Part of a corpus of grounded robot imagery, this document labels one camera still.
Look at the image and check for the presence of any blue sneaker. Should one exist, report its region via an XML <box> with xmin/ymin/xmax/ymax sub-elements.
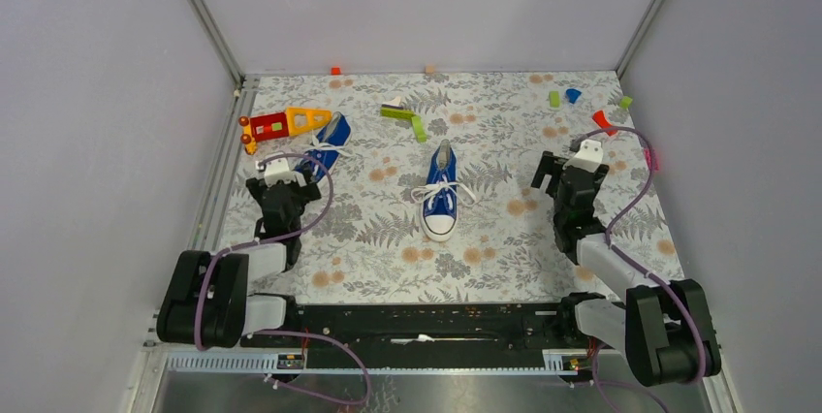
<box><xmin>293</xmin><ymin>111</ymin><xmax>352</xmax><ymax>182</ymax></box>
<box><xmin>411</xmin><ymin>140</ymin><xmax>477</xmax><ymax>242</ymax></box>

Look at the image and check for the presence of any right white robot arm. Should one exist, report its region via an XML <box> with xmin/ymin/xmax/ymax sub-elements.
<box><xmin>531</xmin><ymin>151</ymin><xmax>722</xmax><ymax>387</ymax></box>

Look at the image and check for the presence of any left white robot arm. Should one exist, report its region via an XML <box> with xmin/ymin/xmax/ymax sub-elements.
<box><xmin>156</xmin><ymin>173</ymin><xmax>322</xmax><ymax>348</ymax></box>

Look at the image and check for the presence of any red arch block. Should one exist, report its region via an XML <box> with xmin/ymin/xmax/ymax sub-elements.
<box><xmin>591</xmin><ymin>110</ymin><xmax>617</xmax><ymax>137</ymax></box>

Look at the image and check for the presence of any blue wedge block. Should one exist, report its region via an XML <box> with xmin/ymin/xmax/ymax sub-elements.
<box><xmin>565</xmin><ymin>88</ymin><xmax>582</xmax><ymax>104</ymax></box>

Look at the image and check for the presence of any green corner block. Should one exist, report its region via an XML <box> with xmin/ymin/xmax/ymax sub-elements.
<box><xmin>619</xmin><ymin>96</ymin><xmax>633</xmax><ymax>110</ymax></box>

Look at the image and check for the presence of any pink lego brick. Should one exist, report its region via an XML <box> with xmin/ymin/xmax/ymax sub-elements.
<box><xmin>644</xmin><ymin>148</ymin><xmax>660</xmax><ymax>173</ymax></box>

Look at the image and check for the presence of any floral table mat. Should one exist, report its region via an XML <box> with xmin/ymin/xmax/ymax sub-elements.
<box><xmin>205</xmin><ymin>71</ymin><xmax>692</xmax><ymax>306</ymax></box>

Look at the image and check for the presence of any green block short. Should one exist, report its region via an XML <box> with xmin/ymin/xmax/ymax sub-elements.
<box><xmin>411</xmin><ymin>115</ymin><xmax>427</xmax><ymax>143</ymax></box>

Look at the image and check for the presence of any green block long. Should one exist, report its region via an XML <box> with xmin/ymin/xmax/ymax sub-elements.
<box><xmin>380</xmin><ymin>105</ymin><xmax>416</xmax><ymax>120</ymax></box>

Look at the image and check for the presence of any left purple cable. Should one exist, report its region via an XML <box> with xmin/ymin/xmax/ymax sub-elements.
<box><xmin>192</xmin><ymin>152</ymin><xmax>374</xmax><ymax>407</ymax></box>

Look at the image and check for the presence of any purple cable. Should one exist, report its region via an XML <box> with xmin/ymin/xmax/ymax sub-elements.
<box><xmin>192</xmin><ymin>152</ymin><xmax>374</xmax><ymax>407</ymax></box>
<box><xmin>568</xmin><ymin>126</ymin><xmax>708</xmax><ymax>413</ymax></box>

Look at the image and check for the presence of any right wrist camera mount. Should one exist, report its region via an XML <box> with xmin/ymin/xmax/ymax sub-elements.
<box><xmin>564</xmin><ymin>139</ymin><xmax>604</xmax><ymax>173</ymax></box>

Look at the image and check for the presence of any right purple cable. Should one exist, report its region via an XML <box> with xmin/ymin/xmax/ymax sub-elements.
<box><xmin>568</xmin><ymin>126</ymin><xmax>708</xmax><ymax>413</ymax></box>

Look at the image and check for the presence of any red yellow toy frame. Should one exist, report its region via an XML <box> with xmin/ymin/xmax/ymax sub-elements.
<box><xmin>237</xmin><ymin>107</ymin><xmax>332</xmax><ymax>155</ymax></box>

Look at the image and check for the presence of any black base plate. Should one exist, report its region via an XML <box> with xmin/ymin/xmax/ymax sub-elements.
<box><xmin>240</xmin><ymin>300</ymin><xmax>609</xmax><ymax>370</ymax></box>

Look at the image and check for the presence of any grey slotted cable duct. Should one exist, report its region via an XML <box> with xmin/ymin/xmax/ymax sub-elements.
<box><xmin>167</xmin><ymin>348</ymin><xmax>598</xmax><ymax>378</ymax></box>

